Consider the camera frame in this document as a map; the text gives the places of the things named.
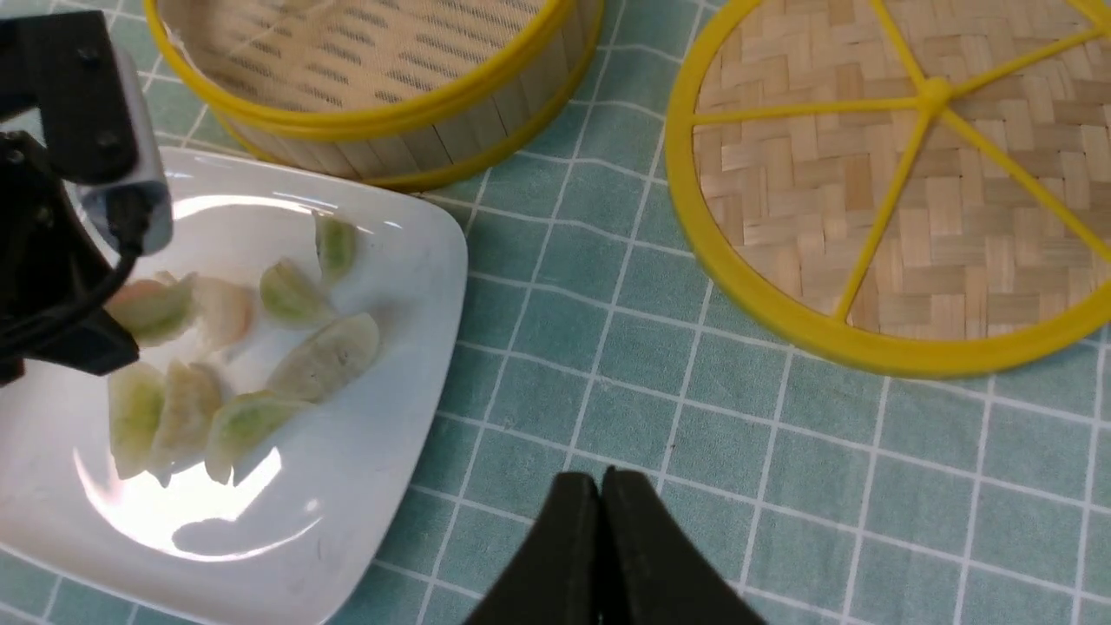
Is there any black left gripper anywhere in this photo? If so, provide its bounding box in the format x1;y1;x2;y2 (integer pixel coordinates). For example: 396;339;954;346
1;10;141;385

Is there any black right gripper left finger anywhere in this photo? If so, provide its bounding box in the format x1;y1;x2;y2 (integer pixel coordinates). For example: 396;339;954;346
466;472;601;624

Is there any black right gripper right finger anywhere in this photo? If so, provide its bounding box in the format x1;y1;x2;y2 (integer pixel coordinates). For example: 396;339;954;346
601;467;765;624

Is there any pink-filled dumpling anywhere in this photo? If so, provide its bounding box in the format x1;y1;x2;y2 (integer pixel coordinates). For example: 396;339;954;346
194;276;253;353

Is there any white square plate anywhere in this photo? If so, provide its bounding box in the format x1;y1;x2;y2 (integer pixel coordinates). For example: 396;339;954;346
1;148;467;624

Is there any green dumpling plate bottom-left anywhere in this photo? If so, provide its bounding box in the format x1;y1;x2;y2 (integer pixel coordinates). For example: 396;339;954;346
108;361;164;480

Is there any green dumpling plate centre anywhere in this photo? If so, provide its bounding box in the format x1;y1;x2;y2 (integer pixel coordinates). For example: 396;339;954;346
258;258;336;329

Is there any pale dumpling plate bottom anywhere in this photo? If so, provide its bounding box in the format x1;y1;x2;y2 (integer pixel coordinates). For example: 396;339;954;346
147;360;222;483

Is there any pale dumpling plate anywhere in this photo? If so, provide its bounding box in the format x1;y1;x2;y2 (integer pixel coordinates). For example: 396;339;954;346
147;360;222;483
266;312;380;404

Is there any pale dumpling plate right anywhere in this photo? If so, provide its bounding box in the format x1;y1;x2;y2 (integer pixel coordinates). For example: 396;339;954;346
266;312;380;404

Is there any green dumpling plate bottom-right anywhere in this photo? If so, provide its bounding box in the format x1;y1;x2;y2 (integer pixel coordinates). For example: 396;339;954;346
206;391;314;485

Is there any green checkered tablecloth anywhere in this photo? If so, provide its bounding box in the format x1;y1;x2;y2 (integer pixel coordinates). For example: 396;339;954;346
0;0;1111;625

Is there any bamboo steamer basket yellow rim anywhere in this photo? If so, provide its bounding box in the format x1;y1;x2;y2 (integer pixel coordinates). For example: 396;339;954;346
144;1;604;193

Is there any woven bamboo steamer lid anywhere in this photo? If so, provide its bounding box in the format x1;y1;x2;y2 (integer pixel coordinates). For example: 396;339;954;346
664;1;1108;379

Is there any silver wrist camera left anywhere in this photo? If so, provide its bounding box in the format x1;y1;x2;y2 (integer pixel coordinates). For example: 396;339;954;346
76;43;174;256

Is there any black camera cable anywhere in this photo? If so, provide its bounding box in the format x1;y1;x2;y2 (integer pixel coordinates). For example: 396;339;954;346
0;187;153;359

